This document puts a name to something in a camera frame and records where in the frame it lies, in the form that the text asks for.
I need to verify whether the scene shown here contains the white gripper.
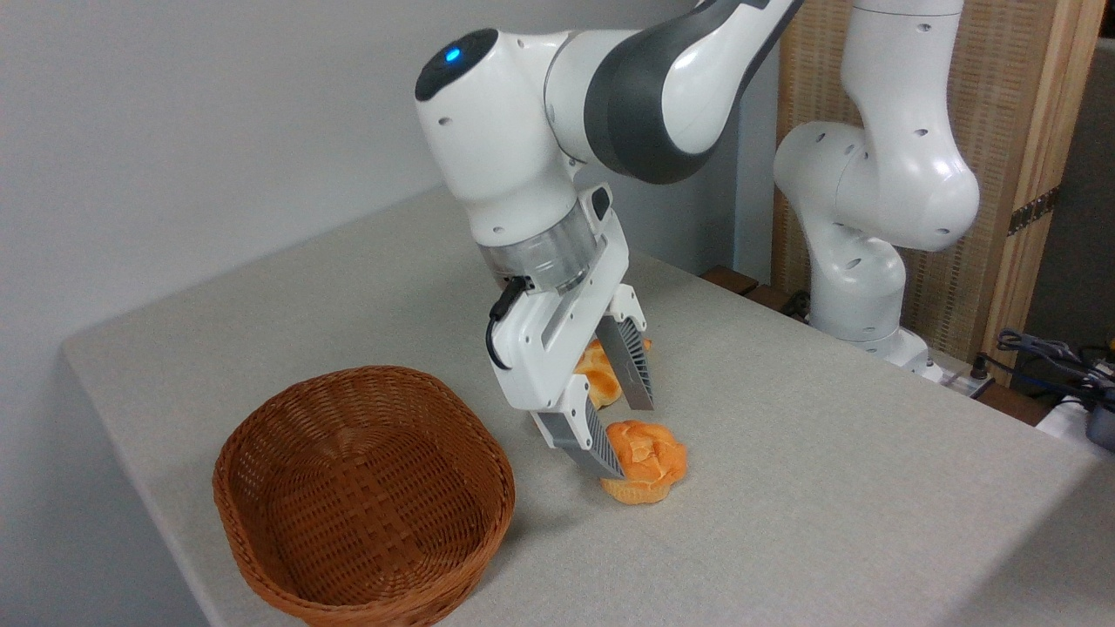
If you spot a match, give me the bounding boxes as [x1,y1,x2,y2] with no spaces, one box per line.
[488,185,657,482]

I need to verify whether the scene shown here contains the round bread bun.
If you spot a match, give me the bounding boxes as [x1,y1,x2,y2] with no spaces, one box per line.
[600,420,688,507]

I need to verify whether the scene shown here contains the long braided bread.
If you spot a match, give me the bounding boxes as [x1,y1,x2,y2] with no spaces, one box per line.
[571,337,653,410]

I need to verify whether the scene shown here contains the brown wicker basket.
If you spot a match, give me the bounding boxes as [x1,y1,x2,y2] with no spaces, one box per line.
[212,366,517,627]

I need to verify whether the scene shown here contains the brown wooden ledge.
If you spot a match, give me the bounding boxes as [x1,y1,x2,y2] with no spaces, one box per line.
[701,266,760,298]

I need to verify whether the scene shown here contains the white cloth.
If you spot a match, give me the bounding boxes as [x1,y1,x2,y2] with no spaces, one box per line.
[1035,394,1115,455]

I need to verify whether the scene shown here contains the metal hinge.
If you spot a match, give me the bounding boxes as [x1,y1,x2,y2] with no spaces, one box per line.
[1007,185,1063,237]

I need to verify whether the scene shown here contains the wooden woven screen panel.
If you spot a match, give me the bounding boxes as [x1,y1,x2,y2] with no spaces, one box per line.
[774,0,1108,387]

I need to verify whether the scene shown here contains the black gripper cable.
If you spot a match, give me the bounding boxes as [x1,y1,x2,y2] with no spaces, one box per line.
[483,275,535,373]

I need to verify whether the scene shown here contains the bundle of dark cables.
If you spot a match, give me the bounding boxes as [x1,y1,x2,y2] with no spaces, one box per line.
[974,328,1115,401]

